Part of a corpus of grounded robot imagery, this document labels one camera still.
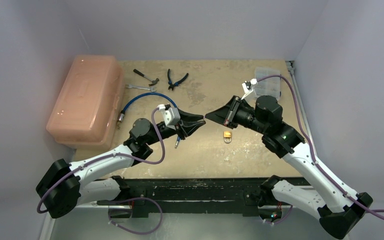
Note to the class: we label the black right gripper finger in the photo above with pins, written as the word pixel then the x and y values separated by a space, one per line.
pixel 224 110
pixel 218 116

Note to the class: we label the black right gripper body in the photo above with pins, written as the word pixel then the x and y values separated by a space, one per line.
pixel 232 110

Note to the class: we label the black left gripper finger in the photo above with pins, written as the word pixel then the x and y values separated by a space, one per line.
pixel 189 118
pixel 186 129

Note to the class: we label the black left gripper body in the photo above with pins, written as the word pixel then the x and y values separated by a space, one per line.
pixel 169 131

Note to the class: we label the brass padlock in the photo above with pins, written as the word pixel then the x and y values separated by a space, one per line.
pixel 227 137

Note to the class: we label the blue cable lock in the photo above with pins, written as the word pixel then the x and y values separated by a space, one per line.
pixel 122 113

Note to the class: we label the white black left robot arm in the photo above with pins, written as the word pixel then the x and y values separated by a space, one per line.
pixel 67 185

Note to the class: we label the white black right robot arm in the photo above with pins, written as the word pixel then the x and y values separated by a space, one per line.
pixel 336 206

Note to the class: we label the clear plastic organizer box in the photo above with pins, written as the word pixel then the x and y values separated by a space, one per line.
pixel 270 86

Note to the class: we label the black claw hammer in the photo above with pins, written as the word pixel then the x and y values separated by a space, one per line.
pixel 152 81

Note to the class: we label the silver open-end wrench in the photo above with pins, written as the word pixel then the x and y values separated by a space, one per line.
pixel 151 89

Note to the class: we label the pink translucent storage bin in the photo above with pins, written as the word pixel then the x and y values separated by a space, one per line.
pixel 86 111

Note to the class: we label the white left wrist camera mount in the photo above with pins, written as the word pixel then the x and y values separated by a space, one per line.
pixel 171 115

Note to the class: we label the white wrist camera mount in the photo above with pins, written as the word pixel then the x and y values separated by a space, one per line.
pixel 171 115
pixel 249 90

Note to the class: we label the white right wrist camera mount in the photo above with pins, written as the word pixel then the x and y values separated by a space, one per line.
pixel 249 90

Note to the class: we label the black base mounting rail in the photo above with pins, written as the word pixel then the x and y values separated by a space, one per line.
pixel 241 195

